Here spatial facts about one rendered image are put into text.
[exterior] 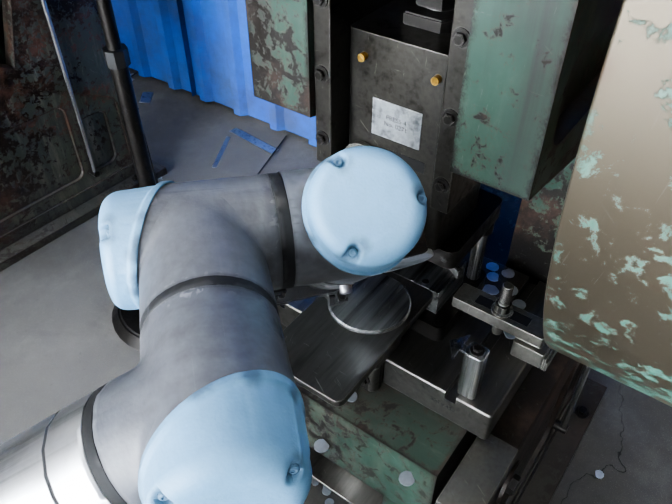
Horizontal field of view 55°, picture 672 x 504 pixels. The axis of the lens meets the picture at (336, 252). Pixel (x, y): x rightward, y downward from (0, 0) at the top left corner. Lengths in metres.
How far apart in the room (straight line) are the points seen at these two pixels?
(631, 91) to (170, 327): 0.24
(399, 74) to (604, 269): 0.46
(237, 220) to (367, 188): 0.08
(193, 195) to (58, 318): 1.80
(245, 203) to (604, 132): 0.20
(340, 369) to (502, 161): 0.36
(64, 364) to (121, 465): 1.73
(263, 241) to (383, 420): 0.66
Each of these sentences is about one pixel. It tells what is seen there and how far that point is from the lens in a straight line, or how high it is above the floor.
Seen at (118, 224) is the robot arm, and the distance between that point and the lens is 0.38.
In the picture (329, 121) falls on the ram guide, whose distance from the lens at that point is 0.83.
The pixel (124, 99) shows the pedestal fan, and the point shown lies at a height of 0.73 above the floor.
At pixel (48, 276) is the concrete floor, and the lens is 2.33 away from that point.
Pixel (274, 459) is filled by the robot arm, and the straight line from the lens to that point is 0.28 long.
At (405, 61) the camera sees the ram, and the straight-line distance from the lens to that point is 0.78.
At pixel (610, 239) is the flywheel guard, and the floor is 1.26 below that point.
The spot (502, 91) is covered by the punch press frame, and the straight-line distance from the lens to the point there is 0.68.
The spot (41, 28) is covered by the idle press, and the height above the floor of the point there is 0.67.
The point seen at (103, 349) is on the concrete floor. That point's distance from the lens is 2.04.
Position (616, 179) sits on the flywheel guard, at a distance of 0.34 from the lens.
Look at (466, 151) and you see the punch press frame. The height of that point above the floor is 1.09.
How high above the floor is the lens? 1.48
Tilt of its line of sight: 42 degrees down
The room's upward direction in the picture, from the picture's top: straight up
